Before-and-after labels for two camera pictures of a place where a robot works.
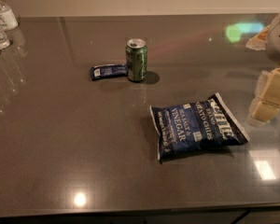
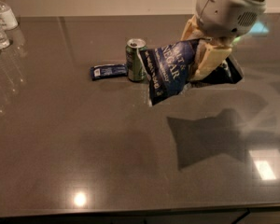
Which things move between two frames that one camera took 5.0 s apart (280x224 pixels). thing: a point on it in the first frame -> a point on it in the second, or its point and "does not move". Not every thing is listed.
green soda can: (136, 59) does not move
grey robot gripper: (279, 41) -> (224, 12)
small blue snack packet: (107, 71) does not move
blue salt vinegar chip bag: (188, 129) -> (169, 68)
